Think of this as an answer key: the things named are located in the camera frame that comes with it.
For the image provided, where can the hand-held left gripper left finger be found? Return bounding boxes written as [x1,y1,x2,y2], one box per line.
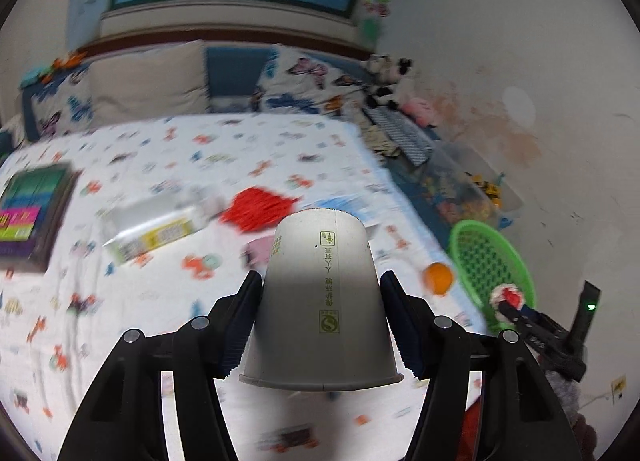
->
[57,271,263,461]

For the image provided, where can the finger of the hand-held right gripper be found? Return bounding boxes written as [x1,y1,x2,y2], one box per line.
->
[499,301,587,383]

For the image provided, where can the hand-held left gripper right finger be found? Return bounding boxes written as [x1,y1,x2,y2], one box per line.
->
[380,271,586,461]

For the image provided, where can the orange fruit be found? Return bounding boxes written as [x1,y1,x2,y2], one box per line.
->
[424,262,454,297]

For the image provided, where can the red white candy wrapper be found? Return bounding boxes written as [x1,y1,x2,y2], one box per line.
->
[490,285,525,314]

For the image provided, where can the small pink wrapper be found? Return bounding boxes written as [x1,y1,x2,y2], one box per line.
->
[244,236,277,272]

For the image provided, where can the white paper cup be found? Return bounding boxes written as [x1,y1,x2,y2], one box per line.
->
[239,208,405,392]

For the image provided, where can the green plastic basket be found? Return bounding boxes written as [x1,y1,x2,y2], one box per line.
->
[448,220,537,337]

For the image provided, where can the red mesh scrubber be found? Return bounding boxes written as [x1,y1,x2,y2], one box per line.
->
[220,186,302,234]

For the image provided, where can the white yellow milk carton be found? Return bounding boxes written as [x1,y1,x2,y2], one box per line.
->
[102,205,210,266]

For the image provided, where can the blue white wrapper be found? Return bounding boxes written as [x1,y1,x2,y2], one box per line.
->
[300,194,387,242]

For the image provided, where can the clear plastic bottle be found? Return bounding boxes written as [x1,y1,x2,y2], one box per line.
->
[175,185,227,223]

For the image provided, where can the person's right forearm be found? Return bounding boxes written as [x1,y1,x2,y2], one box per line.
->
[542,366,586,424]

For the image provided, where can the printed blanket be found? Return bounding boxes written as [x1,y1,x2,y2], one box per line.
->
[0,114,493,461]

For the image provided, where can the blue bed sheet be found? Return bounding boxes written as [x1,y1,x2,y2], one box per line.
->
[385,156,501,292]

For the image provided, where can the red plastic object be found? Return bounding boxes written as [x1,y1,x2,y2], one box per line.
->
[459,403,485,461]

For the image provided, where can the clear plastic storage box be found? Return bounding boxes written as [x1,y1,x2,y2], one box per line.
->
[400,140,523,238]

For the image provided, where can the yellow toy truck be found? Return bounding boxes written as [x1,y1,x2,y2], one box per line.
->
[469,172,504,203]

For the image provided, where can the beige printed garment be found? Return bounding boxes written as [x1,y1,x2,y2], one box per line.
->
[360,125,402,158]

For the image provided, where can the blue white patterned cloth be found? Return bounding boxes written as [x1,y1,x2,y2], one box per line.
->
[362,105,437,168]

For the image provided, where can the pink plush toy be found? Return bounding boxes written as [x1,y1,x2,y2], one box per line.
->
[400,96,440,128]

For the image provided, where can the colourful book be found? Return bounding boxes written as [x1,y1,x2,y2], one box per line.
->
[0,162,84,273]

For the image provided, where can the blue cushion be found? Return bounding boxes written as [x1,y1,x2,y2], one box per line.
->
[204,48,275,113]

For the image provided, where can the black white cow plush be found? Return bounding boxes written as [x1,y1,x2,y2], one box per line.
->
[364,54,417,110]

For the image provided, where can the large butterfly print pillow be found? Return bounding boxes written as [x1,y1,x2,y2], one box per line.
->
[249,45,373,123]

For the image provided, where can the beige pillow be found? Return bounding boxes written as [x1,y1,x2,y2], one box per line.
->
[89,40,212,118]

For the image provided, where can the small butterfly print pillow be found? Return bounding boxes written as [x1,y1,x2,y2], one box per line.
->
[17,64,97,143]

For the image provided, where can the wooden headboard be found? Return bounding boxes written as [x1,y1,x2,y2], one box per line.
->
[74,27,362,63]

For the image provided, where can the orange plush toy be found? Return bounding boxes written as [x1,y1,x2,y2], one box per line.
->
[49,52,87,76]

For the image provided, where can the teal plush toy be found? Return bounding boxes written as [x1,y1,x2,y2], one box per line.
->
[19,66,54,89]

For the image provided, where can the paper flower wall decoration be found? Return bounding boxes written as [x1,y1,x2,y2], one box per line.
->
[357,0,392,43]

